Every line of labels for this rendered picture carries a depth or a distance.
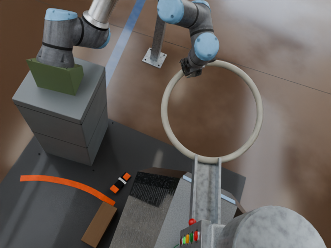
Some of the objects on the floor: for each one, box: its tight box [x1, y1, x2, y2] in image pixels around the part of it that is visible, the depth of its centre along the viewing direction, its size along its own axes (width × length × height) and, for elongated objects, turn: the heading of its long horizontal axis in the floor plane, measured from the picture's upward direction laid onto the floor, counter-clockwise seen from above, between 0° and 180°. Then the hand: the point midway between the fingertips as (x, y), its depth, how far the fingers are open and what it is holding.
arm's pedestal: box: [12, 57, 114, 172], centre depth 203 cm, size 50×50×85 cm
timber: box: [81, 201, 117, 248], centre depth 206 cm, size 30×12×12 cm, turn 150°
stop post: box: [142, 13, 167, 69], centre depth 244 cm, size 20×20×109 cm
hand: (192, 69), depth 139 cm, fingers closed on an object, 5 cm apart
